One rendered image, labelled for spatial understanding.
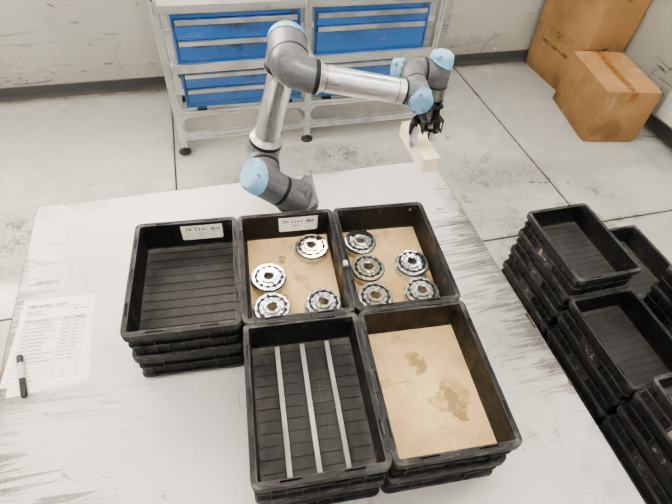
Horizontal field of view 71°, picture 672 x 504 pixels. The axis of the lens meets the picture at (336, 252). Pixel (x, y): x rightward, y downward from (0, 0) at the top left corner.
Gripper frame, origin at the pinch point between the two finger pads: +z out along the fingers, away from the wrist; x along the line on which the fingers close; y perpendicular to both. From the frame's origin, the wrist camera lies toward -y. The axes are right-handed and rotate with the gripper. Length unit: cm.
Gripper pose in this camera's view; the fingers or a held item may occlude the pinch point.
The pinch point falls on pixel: (419, 142)
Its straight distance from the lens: 182.2
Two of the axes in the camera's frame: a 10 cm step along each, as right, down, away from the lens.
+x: 9.7, -1.5, 2.1
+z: -0.6, 6.6, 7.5
